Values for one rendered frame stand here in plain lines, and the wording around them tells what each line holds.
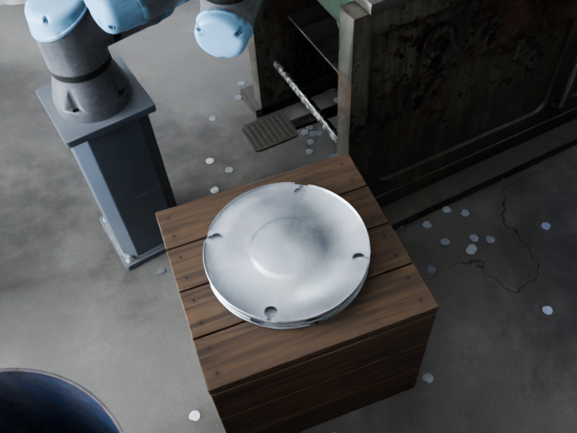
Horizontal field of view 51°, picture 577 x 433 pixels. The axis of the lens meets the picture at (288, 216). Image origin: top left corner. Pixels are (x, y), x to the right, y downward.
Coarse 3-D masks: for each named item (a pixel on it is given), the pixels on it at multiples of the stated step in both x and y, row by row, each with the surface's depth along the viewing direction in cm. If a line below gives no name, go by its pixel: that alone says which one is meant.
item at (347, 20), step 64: (384, 0) 104; (448, 0) 112; (512, 0) 122; (576, 0) 132; (384, 64) 118; (448, 64) 127; (512, 64) 140; (384, 128) 134; (448, 128) 146; (512, 128) 158; (576, 128) 168; (384, 192) 151; (448, 192) 156
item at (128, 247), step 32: (64, 128) 117; (96, 128) 116; (128, 128) 121; (96, 160) 122; (128, 160) 127; (160, 160) 135; (96, 192) 132; (128, 192) 133; (160, 192) 139; (128, 224) 140; (128, 256) 149
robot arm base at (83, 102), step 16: (112, 64) 116; (64, 80) 111; (80, 80) 111; (96, 80) 113; (112, 80) 116; (128, 80) 121; (64, 96) 114; (80, 96) 113; (96, 96) 114; (112, 96) 116; (128, 96) 120; (64, 112) 116; (80, 112) 116; (96, 112) 116; (112, 112) 118
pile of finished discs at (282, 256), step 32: (256, 192) 114; (288, 192) 114; (320, 192) 113; (224, 224) 110; (256, 224) 110; (288, 224) 109; (320, 224) 109; (352, 224) 109; (224, 256) 106; (256, 256) 105; (288, 256) 104; (320, 256) 105; (352, 256) 105; (224, 288) 102; (256, 288) 102; (288, 288) 101; (320, 288) 101; (352, 288) 101; (256, 320) 101; (288, 320) 97; (320, 320) 100
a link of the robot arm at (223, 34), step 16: (256, 0) 85; (208, 16) 80; (224, 16) 80; (240, 16) 81; (256, 16) 86; (208, 32) 81; (224, 32) 81; (240, 32) 81; (208, 48) 84; (224, 48) 83; (240, 48) 83
